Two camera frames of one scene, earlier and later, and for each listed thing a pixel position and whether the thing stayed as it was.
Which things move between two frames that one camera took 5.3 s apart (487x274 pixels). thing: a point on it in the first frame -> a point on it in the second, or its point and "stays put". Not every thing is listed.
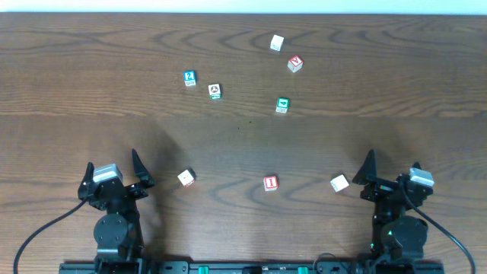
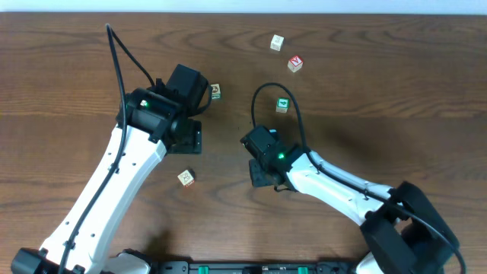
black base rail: x=164 y=267 stays put
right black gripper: x=390 y=186 -> x=258 y=175
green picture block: x=214 y=91 stays put
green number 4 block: x=282 y=104 stays put
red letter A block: x=295 y=63 stays put
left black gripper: x=115 y=189 -> x=189 y=138
